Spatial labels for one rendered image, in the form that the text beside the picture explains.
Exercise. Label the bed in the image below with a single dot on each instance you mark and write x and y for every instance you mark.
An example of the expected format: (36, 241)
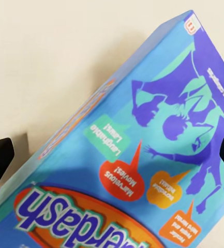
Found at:
(55, 54)

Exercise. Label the board game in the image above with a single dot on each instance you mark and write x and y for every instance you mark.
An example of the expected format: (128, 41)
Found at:
(138, 164)

